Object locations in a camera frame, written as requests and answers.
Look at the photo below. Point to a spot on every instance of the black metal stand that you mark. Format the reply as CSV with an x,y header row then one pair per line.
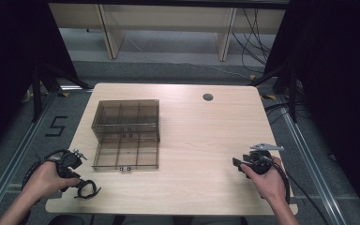
x,y
37,93
292,93

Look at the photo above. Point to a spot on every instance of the person's right hand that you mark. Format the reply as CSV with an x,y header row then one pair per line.
x,y
270,184

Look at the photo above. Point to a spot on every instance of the beige wooden shelf unit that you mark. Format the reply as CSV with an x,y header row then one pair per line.
x,y
168,18

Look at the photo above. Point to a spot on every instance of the person's left hand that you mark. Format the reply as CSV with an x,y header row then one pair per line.
x,y
45,181

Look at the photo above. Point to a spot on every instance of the aluminium floor rail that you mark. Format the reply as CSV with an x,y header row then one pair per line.
x,y
312,162
15,156

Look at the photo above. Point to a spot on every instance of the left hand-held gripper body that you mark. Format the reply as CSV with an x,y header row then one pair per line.
x,y
70,161

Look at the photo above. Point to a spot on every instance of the yellow black tape piece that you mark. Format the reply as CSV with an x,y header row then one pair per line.
x,y
269,97
252,76
64,94

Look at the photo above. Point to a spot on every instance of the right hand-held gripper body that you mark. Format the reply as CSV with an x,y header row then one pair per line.
x,y
259,161

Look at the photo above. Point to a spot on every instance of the black curtain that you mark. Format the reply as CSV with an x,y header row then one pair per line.
x,y
9,62
334,78

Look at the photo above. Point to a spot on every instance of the transparent brown compartment box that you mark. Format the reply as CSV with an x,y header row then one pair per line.
x,y
126,125

